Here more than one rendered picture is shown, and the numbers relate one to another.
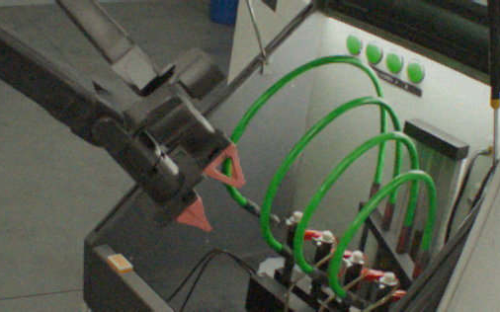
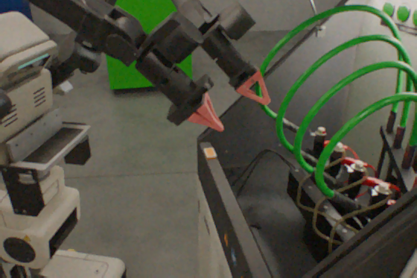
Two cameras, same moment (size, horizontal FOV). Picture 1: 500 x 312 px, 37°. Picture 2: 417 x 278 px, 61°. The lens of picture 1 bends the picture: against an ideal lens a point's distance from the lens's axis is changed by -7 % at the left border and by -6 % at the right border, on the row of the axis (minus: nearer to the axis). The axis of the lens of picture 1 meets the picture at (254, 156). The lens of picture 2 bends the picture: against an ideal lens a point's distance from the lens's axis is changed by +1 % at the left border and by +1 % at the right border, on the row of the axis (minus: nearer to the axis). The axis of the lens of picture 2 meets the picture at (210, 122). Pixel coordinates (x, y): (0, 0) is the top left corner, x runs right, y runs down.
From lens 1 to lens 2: 0.58 m
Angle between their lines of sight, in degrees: 25
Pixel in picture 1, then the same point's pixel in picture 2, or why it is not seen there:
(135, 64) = (193, 15)
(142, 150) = (155, 64)
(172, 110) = (172, 30)
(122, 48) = (187, 5)
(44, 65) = not seen: outside the picture
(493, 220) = not seen: outside the picture
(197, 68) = (231, 15)
